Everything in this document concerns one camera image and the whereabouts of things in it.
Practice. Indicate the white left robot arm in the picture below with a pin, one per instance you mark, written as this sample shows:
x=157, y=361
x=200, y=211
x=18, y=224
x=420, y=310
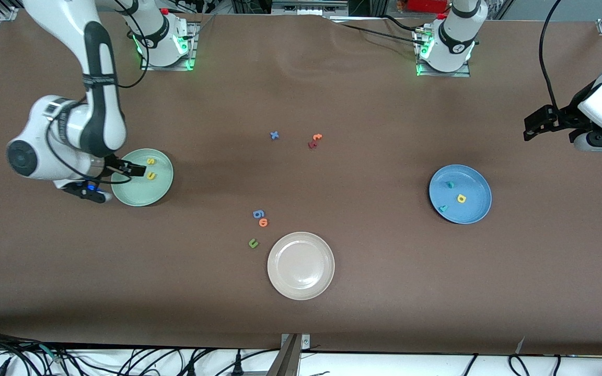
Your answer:
x=455, y=42

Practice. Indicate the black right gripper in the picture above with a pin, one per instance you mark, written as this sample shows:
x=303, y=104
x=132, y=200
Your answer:
x=114, y=165

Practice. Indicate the red background object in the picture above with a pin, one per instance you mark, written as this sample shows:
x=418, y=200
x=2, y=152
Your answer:
x=426, y=5

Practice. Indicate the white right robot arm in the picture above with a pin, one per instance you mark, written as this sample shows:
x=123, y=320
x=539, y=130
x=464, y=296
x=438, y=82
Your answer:
x=60, y=136

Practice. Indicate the blue foam digit 6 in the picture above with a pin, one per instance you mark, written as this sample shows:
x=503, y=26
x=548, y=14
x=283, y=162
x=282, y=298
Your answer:
x=258, y=213

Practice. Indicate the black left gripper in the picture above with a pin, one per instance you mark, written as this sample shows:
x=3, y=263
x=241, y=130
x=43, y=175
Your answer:
x=568, y=117

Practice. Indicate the black power plug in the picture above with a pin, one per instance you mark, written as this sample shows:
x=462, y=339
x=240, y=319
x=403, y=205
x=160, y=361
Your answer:
x=237, y=368

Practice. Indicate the green foam letter u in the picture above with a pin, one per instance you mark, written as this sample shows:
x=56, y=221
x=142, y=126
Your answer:
x=251, y=245

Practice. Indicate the light green plate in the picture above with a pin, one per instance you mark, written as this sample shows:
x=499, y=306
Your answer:
x=144, y=193

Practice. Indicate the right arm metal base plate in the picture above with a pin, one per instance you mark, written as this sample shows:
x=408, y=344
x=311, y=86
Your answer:
x=193, y=49

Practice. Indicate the metal table edge bracket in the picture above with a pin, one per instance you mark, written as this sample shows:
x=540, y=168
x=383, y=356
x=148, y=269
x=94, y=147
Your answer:
x=290, y=357

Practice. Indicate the beige plate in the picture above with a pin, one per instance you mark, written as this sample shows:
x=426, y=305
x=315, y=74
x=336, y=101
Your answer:
x=301, y=266

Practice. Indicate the small white paper tag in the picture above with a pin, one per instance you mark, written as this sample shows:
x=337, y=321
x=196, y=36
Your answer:
x=521, y=345

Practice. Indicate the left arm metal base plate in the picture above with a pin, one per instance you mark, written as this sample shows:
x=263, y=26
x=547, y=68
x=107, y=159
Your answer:
x=442, y=74

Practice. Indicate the grey metal box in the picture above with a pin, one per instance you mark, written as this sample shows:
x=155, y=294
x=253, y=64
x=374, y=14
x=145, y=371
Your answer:
x=309, y=8

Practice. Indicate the blue plate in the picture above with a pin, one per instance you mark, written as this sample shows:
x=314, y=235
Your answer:
x=476, y=183

